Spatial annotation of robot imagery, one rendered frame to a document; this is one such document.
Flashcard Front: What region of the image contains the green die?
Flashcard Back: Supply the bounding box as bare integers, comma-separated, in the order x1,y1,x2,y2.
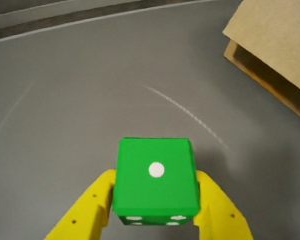
112,137,202,225

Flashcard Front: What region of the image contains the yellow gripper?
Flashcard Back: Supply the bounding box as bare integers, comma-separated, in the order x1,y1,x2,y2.
44,169,254,240

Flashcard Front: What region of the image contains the cardboard box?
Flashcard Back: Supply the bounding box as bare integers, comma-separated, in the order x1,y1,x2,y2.
222,0,300,117

